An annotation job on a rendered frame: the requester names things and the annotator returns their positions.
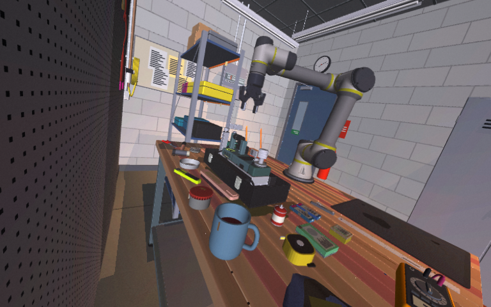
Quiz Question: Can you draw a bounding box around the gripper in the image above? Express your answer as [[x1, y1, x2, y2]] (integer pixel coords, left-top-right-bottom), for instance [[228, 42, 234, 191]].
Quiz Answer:
[[238, 70, 267, 114]]

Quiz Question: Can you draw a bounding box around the yellow case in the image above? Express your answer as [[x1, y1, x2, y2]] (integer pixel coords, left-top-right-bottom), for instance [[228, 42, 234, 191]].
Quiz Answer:
[[182, 80, 235, 103]]

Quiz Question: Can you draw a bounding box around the silver depth knob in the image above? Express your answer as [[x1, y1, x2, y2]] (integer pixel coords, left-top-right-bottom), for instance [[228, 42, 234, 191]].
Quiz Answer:
[[254, 148, 270, 168]]

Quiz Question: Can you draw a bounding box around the green planer body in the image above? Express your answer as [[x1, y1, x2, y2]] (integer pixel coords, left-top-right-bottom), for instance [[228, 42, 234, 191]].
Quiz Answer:
[[219, 132, 272, 185]]

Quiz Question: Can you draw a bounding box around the grey case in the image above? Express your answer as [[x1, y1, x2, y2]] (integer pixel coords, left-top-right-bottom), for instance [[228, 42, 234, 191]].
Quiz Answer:
[[206, 32, 239, 53]]

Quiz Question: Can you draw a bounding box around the black tool case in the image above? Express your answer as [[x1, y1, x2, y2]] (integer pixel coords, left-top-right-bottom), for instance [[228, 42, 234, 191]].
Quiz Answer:
[[203, 147, 292, 209]]

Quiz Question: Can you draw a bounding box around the grey shelf unit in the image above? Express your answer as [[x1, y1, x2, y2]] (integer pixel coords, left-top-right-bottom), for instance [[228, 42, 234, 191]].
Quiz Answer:
[[167, 29, 247, 151]]

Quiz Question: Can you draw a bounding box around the blue door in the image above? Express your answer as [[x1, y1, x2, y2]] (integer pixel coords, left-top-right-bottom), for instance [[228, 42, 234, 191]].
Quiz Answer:
[[276, 82, 339, 166]]

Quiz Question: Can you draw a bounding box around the white ladder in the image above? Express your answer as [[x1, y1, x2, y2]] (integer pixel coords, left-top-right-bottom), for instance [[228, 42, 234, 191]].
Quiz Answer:
[[234, 14, 247, 53]]

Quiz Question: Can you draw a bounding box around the teal box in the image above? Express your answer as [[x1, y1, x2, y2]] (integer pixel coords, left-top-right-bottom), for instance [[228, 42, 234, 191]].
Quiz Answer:
[[173, 114, 201, 132]]

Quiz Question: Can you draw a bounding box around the white ceiling light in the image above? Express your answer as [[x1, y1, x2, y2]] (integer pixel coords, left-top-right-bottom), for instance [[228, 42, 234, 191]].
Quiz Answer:
[[291, 0, 423, 43], [221, 0, 300, 49]]

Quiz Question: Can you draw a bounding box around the brown cardboard box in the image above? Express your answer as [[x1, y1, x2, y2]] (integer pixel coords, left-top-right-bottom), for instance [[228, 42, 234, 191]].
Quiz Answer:
[[187, 22, 216, 51]]

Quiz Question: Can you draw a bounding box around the grey round tin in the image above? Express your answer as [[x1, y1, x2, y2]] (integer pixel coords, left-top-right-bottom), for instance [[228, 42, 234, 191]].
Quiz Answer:
[[178, 157, 201, 171]]

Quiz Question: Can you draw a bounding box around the pink wooden block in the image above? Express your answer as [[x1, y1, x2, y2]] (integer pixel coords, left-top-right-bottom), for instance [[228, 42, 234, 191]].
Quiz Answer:
[[199, 169, 240, 201]]

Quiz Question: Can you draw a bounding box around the yellow-green marker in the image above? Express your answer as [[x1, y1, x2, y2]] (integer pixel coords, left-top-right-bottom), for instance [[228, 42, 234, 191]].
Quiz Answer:
[[173, 168, 202, 185]]

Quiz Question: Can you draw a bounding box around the beige notice board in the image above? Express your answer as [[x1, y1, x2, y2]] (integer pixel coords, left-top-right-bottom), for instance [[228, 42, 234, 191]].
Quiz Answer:
[[133, 35, 201, 95]]

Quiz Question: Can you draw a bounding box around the grey tin with red lid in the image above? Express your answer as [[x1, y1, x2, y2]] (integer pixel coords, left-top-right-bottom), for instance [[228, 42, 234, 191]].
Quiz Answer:
[[187, 185, 215, 211]]

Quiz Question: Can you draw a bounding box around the red and white bottle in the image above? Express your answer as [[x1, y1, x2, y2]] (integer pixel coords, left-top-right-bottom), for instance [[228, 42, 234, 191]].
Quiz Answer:
[[270, 204, 287, 228]]

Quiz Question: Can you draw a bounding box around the blue drill bit box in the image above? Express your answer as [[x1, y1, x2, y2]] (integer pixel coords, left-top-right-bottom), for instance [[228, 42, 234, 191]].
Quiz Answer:
[[288, 203, 322, 224]]

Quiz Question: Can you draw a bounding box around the grey-blue pencil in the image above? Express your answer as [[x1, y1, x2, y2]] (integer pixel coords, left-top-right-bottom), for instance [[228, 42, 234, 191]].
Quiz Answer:
[[309, 200, 335, 216]]

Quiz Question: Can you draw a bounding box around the blue mug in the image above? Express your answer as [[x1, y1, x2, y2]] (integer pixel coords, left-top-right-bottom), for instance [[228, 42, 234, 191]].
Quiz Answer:
[[208, 202, 261, 262]]

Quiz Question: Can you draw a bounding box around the wooden workbench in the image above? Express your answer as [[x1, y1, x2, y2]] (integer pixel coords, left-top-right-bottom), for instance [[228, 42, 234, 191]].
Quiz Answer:
[[148, 139, 491, 307]]

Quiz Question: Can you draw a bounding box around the yellow tape measure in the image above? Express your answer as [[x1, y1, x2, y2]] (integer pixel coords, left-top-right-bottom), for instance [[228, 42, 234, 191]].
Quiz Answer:
[[281, 233, 316, 268]]

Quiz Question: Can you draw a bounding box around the yellow-green small box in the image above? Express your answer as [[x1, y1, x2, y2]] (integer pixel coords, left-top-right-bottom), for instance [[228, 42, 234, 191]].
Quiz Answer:
[[329, 224, 354, 245]]

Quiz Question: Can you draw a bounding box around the dark pegboard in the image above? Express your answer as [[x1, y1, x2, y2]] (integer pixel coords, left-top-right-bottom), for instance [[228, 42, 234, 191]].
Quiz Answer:
[[0, 0, 126, 307]]

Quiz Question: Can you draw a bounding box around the dark blue cloth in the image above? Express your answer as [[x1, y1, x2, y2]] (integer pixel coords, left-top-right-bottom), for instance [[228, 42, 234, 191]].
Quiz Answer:
[[283, 272, 350, 307]]

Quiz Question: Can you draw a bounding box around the black mat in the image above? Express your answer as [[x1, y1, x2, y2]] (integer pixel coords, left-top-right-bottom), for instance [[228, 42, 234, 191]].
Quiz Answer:
[[331, 198, 472, 290]]

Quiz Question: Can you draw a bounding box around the grey metal cabinet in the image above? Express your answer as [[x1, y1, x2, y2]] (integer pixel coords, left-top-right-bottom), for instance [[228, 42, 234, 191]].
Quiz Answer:
[[406, 95, 491, 307]]

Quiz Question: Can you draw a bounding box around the yellow multimeter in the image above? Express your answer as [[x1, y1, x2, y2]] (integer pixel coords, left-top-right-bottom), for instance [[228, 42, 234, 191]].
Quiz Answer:
[[394, 262, 467, 307]]

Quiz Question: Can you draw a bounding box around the grey wall panel box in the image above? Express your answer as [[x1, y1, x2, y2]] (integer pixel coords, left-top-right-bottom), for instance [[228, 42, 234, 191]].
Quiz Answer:
[[223, 63, 249, 88]]

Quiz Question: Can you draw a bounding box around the black planer handle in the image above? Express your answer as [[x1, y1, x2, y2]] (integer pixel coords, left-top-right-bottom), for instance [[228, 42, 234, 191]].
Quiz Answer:
[[229, 132, 249, 155]]

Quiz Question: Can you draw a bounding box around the round wall clock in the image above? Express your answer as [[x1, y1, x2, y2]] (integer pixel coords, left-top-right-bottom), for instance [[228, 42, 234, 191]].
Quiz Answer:
[[313, 55, 332, 74]]

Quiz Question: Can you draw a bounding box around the yellow cable coil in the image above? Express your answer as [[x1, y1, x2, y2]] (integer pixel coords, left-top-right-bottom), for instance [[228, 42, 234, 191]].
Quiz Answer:
[[127, 56, 141, 98]]

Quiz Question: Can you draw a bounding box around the red cable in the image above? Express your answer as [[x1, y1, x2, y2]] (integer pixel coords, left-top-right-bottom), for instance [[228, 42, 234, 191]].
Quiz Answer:
[[118, 0, 130, 91]]

